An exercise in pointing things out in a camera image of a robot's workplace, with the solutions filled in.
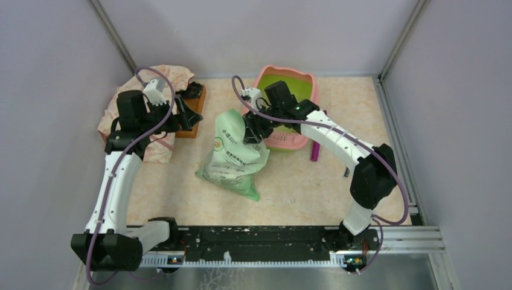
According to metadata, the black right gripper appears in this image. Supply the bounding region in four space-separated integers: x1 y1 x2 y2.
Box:
242 104 282 145

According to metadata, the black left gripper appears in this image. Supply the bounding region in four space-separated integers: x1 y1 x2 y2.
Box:
140 94 202 135

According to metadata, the green cat litter bag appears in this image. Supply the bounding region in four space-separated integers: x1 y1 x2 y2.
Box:
196 109 270 201

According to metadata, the magenta plastic litter scoop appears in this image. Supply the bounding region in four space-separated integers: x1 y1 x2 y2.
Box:
310 141 321 162

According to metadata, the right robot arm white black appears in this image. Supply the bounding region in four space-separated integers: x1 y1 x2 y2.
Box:
235 81 398 249

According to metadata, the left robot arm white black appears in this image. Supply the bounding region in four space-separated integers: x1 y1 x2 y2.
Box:
71 90 202 272

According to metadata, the pink green litter box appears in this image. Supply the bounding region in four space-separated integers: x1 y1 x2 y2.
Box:
242 65 319 151

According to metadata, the brown wooden tray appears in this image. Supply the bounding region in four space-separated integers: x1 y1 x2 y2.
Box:
175 82 206 139

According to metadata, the pink floral crumpled cloth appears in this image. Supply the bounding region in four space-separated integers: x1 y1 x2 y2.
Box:
97 65 195 164

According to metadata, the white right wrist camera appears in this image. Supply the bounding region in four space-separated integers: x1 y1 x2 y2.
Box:
241 87 262 111

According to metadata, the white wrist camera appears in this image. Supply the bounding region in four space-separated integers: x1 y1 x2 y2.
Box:
241 87 262 111
142 78 166 106

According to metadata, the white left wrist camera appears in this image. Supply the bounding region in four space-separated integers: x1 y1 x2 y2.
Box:
142 78 166 106

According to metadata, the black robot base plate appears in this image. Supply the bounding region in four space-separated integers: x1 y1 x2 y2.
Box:
150 226 380 264

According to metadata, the aluminium frame rail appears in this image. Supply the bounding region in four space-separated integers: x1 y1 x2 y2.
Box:
82 226 446 269

